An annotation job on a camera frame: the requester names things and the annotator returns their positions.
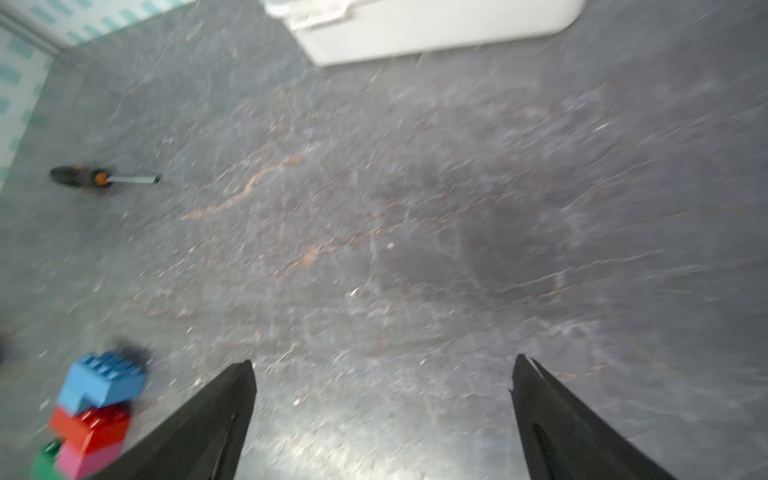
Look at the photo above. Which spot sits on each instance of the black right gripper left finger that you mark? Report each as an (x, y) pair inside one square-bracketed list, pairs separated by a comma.
[(203, 439)]

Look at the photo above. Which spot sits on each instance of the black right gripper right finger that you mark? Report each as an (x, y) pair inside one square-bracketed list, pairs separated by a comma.
[(562, 438)]

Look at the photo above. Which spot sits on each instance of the red lego brick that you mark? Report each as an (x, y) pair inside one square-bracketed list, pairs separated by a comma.
[(93, 429)]

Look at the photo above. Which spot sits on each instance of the blue lego brick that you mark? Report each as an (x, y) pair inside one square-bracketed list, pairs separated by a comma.
[(100, 380)]

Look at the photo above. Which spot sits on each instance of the pink lego brick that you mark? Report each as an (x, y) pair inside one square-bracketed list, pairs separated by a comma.
[(73, 464)]

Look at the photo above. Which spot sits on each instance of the green lego brick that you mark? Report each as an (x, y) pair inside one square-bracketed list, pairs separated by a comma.
[(44, 464)]

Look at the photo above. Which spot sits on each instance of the white plastic storage box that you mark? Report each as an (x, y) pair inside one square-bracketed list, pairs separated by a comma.
[(342, 32)]

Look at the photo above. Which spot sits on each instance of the black handled screwdriver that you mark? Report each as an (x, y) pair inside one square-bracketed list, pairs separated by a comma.
[(87, 178)]

